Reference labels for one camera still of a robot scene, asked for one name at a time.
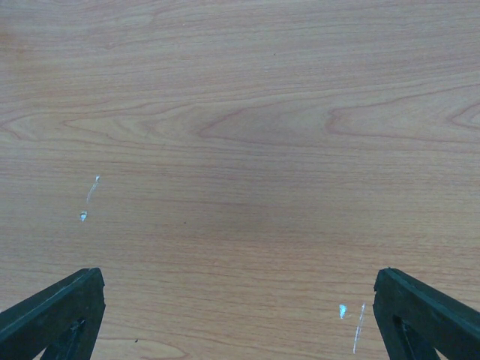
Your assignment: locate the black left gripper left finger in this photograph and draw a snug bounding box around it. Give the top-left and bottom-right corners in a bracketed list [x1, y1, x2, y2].
[1, 268, 106, 359]

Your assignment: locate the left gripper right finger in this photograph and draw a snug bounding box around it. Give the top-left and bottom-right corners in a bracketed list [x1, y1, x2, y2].
[373, 268, 479, 359]

